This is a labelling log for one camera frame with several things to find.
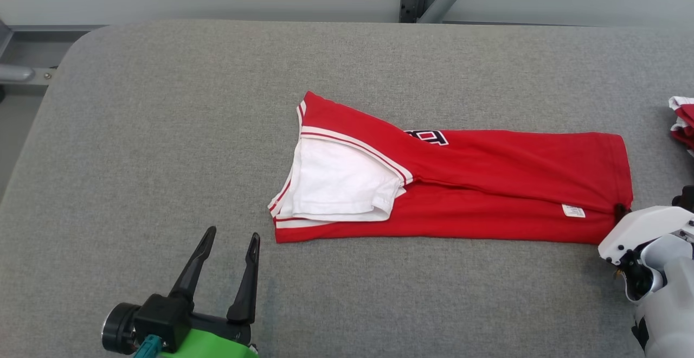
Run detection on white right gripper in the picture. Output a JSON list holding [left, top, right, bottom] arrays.
[[598, 203, 694, 266]]

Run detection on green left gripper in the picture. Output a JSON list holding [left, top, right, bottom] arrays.
[[160, 226, 261, 358]]

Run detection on red shorts white waistband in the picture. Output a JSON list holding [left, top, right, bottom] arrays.
[[668, 96, 694, 156]]

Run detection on red basketball jersey number 23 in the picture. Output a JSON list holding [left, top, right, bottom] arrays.
[[267, 91, 634, 246]]

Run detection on left black cable teal plug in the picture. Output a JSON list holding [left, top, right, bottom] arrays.
[[133, 335, 164, 358]]

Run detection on grey metal floor rail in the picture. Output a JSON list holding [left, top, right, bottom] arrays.
[[0, 19, 105, 85]]

